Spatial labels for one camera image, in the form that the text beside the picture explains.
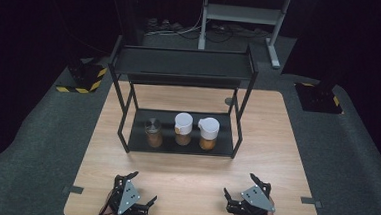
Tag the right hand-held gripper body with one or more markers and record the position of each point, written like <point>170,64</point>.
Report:
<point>258,200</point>

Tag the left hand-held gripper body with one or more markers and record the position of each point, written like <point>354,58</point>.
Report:
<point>128,197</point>

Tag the glass jar with silver lid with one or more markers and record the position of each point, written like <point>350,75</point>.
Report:
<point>153,127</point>

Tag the white-lidded jar with spout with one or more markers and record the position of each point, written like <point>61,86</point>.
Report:
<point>209,127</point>

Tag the white-lidded jar with yellow tab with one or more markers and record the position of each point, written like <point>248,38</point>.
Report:
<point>183,122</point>

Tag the black two-tier metal rack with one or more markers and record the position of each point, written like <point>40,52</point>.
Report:
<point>184,63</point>

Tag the grey tape strip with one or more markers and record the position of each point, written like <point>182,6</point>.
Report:
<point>311,201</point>
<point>73,189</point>

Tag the grey round table grommet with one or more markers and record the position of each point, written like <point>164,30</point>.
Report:
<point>228,101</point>

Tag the black base with hazard tape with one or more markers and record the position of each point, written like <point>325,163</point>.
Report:
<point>85,77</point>
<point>319,98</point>

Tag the black power strip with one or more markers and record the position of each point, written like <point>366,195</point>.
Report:
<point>163,25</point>

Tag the grey metal stand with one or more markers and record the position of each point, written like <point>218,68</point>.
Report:
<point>242,14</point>

